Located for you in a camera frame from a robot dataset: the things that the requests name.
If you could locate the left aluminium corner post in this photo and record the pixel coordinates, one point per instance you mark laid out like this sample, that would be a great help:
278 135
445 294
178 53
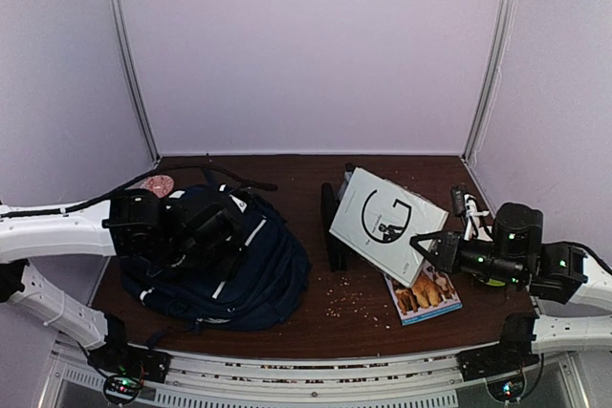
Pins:
131 78

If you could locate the lime green plate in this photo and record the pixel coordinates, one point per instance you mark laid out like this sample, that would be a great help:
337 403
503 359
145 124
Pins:
491 282

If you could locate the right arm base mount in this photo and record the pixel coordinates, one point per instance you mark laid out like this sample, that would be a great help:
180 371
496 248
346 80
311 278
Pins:
509 367

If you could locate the navy blue student backpack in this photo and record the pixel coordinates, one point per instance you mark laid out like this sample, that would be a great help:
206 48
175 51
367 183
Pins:
250 282

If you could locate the grey fabric pouch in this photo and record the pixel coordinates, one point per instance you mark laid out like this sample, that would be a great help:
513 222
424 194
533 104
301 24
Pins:
349 169

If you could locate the red white patterned bowl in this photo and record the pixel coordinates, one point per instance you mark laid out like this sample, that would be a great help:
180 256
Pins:
161 185

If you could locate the aluminium front rail frame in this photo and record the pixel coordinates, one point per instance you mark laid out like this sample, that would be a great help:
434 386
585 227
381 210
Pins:
431 379

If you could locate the white Great Gatsby book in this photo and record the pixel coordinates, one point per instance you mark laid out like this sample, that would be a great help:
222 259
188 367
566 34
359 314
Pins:
377 218

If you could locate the aluminium corner post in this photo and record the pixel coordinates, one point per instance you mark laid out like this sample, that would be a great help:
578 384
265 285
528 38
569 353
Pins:
500 39
131 78

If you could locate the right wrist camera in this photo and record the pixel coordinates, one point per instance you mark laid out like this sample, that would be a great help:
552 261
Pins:
474 219

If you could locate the blue white bottom book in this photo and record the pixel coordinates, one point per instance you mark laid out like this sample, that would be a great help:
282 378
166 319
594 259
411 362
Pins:
431 295

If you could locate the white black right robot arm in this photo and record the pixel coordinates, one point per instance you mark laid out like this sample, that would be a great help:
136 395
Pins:
561 272

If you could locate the right aluminium corner post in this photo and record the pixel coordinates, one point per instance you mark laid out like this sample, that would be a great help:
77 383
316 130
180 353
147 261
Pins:
500 39

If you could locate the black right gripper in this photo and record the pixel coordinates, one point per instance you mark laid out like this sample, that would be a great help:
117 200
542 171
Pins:
448 256

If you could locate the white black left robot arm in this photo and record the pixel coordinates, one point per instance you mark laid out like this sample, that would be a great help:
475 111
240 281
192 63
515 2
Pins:
125 224

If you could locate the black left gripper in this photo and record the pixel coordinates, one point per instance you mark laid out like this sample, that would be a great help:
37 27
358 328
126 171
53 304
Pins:
224 271

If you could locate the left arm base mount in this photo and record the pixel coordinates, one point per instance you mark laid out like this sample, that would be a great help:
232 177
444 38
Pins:
124 367

